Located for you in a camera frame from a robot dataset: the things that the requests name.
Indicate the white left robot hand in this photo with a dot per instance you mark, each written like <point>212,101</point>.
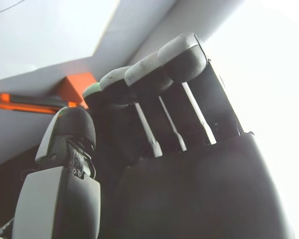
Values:
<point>179,189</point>

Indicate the orange black utility knife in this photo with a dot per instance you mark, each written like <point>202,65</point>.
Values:
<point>27,107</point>

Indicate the white board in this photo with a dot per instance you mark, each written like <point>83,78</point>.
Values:
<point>40,37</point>

